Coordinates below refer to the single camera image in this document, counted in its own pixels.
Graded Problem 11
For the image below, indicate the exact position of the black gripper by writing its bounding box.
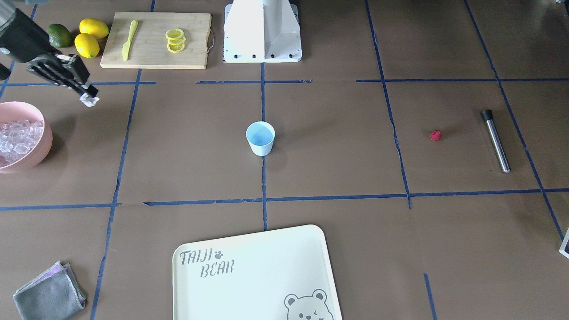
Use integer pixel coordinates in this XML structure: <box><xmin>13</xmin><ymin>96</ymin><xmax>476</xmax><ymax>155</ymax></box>
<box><xmin>0</xmin><ymin>8</ymin><xmax>98</xmax><ymax>99</ymax></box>

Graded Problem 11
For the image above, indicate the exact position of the clear ice cube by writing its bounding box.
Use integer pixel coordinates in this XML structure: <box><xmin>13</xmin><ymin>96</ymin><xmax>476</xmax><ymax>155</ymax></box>
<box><xmin>79</xmin><ymin>93</ymin><xmax>100</xmax><ymax>108</ymax></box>

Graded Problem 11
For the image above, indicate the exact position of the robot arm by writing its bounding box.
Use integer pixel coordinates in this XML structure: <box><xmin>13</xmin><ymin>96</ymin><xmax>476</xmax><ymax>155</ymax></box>
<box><xmin>0</xmin><ymin>0</ymin><xmax>99</xmax><ymax>107</ymax></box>

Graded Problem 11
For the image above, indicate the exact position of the pink bowl of ice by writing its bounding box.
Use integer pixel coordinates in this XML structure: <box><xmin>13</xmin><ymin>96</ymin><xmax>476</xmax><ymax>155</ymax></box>
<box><xmin>0</xmin><ymin>101</ymin><xmax>53</xmax><ymax>174</ymax></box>

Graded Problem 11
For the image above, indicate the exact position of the light blue plastic cup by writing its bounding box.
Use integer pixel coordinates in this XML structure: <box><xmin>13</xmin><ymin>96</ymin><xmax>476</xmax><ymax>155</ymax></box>
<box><xmin>246</xmin><ymin>121</ymin><xmax>276</xmax><ymax>156</ymax></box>

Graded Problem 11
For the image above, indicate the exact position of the green lime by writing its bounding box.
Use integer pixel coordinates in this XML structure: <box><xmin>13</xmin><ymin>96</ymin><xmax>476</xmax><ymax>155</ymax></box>
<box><xmin>46</xmin><ymin>24</ymin><xmax>74</xmax><ymax>48</ymax></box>

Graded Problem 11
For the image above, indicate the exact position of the yellow lemon near board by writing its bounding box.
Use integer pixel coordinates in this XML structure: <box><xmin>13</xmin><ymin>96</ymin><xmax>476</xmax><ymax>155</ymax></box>
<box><xmin>74</xmin><ymin>33</ymin><xmax>100</xmax><ymax>58</ymax></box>

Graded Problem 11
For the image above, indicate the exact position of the yellow lemon far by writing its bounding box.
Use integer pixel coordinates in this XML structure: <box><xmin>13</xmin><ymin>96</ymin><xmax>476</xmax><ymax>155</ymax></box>
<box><xmin>79</xmin><ymin>18</ymin><xmax>109</xmax><ymax>40</ymax></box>

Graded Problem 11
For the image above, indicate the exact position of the yellow plastic knife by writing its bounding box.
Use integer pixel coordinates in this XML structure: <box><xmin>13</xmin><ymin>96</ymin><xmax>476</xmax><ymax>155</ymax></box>
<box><xmin>122</xmin><ymin>20</ymin><xmax>138</xmax><ymax>61</ymax></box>

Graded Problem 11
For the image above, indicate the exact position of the wooden cutting board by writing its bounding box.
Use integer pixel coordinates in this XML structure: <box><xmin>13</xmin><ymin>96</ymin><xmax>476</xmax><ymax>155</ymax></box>
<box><xmin>100</xmin><ymin>12</ymin><xmax>212</xmax><ymax>70</ymax></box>

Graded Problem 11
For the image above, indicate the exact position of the lemon slices stack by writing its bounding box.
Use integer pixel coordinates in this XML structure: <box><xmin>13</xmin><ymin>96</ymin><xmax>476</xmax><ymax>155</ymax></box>
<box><xmin>165</xmin><ymin>28</ymin><xmax>186</xmax><ymax>53</ymax></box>

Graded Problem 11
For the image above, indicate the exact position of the grey folded cloth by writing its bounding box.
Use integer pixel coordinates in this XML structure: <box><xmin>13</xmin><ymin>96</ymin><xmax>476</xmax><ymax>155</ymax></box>
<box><xmin>13</xmin><ymin>261</ymin><xmax>87</xmax><ymax>320</ymax></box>

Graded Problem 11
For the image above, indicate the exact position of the cream bear tray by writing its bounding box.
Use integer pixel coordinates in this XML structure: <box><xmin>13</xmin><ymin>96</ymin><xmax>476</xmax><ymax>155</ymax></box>
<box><xmin>172</xmin><ymin>224</ymin><xmax>343</xmax><ymax>320</ymax></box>

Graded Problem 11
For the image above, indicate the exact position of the red strawberry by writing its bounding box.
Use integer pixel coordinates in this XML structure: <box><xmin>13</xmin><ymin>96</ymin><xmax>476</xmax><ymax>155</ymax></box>
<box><xmin>429</xmin><ymin>130</ymin><xmax>442</xmax><ymax>141</ymax></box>

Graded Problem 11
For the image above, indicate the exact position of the steel muddler black tip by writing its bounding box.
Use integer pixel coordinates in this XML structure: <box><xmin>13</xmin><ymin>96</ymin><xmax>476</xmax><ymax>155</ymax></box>
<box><xmin>481</xmin><ymin>109</ymin><xmax>511</xmax><ymax>173</ymax></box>

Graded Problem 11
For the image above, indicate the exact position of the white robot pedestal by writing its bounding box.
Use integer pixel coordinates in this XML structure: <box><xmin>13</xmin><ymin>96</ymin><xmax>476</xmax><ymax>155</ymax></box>
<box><xmin>222</xmin><ymin>0</ymin><xmax>303</xmax><ymax>64</ymax></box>

